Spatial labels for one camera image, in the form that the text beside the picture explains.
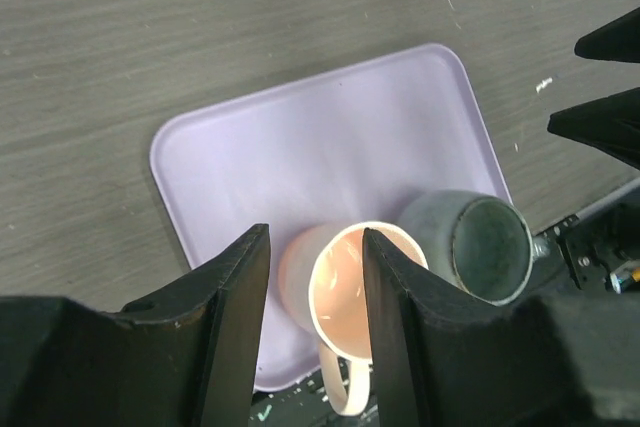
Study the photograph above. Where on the lilac plastic tray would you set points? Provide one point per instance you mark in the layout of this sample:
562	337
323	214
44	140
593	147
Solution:
353	144

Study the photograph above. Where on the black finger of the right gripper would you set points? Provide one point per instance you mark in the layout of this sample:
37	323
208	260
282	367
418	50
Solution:
617	41

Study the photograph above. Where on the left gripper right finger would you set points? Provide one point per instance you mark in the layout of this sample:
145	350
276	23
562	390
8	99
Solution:
442	357

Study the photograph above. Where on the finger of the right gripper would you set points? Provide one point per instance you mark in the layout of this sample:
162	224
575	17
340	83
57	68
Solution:
609	124

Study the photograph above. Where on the pink ceramic mug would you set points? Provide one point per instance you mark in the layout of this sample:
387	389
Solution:
321	285

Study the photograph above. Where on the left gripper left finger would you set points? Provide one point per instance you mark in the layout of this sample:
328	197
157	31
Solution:
184	355

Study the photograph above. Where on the grey ceramic mug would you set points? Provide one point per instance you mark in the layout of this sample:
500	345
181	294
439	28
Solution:
479	243

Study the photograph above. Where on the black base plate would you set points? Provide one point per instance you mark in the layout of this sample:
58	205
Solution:
592	253

